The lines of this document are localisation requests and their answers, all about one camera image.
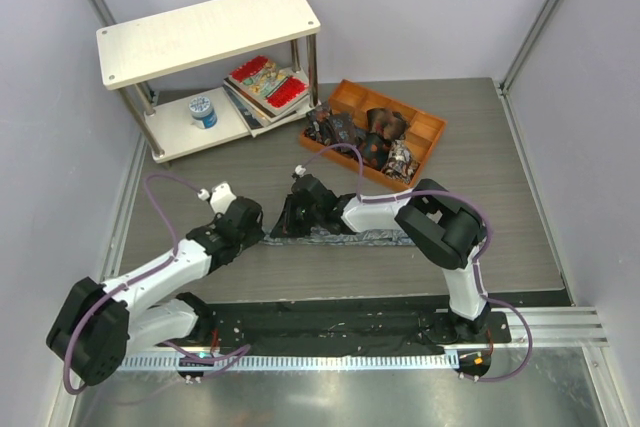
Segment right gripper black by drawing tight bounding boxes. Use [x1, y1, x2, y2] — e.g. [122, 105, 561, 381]
[272, 194, 323, 239]

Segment grey floral tie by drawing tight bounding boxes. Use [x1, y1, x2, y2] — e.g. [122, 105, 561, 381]
[262, 227, 414, 247]

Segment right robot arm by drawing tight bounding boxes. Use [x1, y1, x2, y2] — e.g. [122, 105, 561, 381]
[269, 174, 491, 342]

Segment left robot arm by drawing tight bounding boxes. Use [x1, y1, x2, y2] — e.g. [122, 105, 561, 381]
[46, 197, 264, 395]

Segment bottom dark cover book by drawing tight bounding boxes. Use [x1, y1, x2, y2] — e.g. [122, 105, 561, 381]
[223, 85, 310, 137]

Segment brown blue floral tie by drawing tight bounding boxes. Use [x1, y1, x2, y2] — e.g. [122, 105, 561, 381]
[327, 112, 366, 153]

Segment black orange flower tie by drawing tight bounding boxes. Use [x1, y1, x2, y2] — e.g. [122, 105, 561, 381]
[359, 132, 390, 171]

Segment blue jar white lid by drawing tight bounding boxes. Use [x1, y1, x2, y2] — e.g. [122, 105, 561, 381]
[188, 95, 218, 130]

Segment cat pattern tie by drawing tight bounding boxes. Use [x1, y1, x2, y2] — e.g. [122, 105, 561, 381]
[381, 140, 420, 184]

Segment red treehouse book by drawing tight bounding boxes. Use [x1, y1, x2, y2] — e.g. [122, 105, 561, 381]
[226, 56, 308, 115]

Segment dark brown red tie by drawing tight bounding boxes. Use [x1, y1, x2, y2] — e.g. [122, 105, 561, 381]
[366, 108, 409, 142]

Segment orange wooden divided tray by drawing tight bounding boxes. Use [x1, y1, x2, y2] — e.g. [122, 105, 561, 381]
[299, 80, 447, 191]

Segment white two-tier shelf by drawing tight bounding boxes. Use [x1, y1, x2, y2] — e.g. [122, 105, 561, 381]
[96, 0, 321, 163]

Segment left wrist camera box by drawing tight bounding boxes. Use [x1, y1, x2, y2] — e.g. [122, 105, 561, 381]
[208, 182, 236, 214]

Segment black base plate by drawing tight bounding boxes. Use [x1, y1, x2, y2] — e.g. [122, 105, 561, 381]
[176, 297, 512, 357]

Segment slotted cable duct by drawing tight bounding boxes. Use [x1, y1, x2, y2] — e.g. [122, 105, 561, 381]
[119, 351, 459, 373]

